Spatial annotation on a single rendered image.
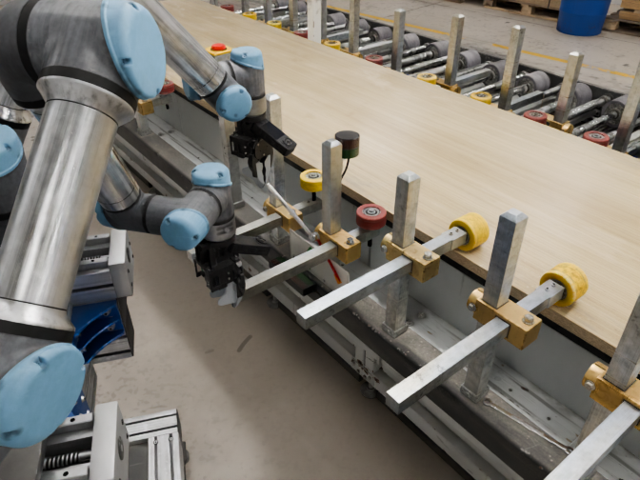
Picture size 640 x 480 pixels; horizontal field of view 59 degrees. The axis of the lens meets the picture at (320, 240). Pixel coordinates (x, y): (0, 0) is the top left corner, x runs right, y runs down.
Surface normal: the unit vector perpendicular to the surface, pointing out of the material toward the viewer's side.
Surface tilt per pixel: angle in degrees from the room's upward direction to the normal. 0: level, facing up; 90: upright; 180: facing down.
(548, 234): 0
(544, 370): 90
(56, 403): 95
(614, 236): 0
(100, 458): 0
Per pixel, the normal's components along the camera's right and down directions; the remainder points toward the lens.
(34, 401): 0.93, 0.27
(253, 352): -0.01, -0.82
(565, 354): -0.79, 0.36
